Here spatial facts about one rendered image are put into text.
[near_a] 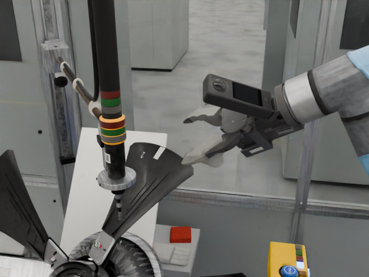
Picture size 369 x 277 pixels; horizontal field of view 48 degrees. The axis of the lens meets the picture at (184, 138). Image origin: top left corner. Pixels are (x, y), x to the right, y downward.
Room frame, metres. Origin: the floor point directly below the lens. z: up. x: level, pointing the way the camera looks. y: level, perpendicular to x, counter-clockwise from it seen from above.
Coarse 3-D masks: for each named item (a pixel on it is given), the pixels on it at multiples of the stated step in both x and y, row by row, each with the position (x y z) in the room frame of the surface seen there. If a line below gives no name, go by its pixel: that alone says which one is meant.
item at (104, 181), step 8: (104, 152) 0.66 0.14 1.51; (104, 160) 0.66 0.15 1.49; (104, 168) 0.67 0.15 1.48; (128, 168) 0.68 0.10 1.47; (104, 176) 0.64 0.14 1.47; (128, 176) 0.64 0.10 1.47; (104, 184) 0.62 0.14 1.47; (112, 184) 0.62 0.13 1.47; (120, 184) 0.62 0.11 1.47; (128, 184) 0.63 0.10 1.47
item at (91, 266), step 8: (88, 256) 0.74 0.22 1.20; (64, 264) 0.65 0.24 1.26; (72, 264) 0.65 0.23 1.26; (80, 264) 0.65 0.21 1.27; (88, 264) 0.65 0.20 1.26; (96, 264) 0.68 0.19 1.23; (112, 264) 0.73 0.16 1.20; (56, 272) 0.64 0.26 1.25; (64, 272) 0.65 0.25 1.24; (72, 272) 0.65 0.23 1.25; (80, 272) 0.65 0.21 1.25; (88, 272) 0.64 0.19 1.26; (96, 272) 0.64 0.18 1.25; (104, 272) 0.68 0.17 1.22; (112, 272) 0.71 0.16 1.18; (120, 272) 0.72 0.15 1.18
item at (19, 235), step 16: (0, 160) 0.83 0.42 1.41; (0, 176) 0.82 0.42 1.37; (16, 176) 0.79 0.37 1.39; (0, 192) 0.81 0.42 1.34; (16, 192) 0.78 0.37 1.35; (0, 208) 0.80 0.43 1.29; (16, 208) 0.77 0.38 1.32; (32, 208) 0.75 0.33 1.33; (0, 224) 0.81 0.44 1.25; (16, 224) 0.77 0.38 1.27; (32, 224) 0.74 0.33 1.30; (16, 240) 0.78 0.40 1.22; (32, 240) 0.74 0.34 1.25
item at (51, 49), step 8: (48, 40) 1.25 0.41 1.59; (56, 40) 1.26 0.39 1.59; (48, 48) 1.17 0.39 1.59; (56, 48) 1.17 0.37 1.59; (64, 48) 1.18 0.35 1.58; (48, 56) 1.16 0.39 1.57; (56, 56) 1.17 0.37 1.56; (64, 56) 1.18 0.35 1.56; (48, 64) 1.16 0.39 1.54; (56, 64) 1.17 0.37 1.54; (48, 72) 1.16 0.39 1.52; (56, 72) 1.17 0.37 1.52
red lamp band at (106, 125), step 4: (124, 120) 0.65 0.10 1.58; (100, 124) 0.64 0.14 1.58; (104, 124) 0.63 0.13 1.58; (108, 124) 0.63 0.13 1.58; (112, 124) 0.63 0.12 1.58; (116, 124) 0.63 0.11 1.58; (120, 124) 0.64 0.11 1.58; (124, 124) 0.64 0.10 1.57; (104, 128) 0.63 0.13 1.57; (108, 128) 0.63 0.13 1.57; (112, 128) 0.63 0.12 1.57; (116, 128) 0.63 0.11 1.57
